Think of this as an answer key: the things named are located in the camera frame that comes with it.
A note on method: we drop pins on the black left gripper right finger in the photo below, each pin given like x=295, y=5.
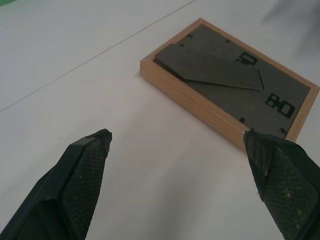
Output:
x=282, y=180

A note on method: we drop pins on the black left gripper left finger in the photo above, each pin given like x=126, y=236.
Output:
x=62, y=190

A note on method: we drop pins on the dark grey puzzle pieces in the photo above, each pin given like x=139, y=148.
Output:
x=212, y=68

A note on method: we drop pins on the wooden tray frame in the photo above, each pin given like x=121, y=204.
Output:
x=212, y=100

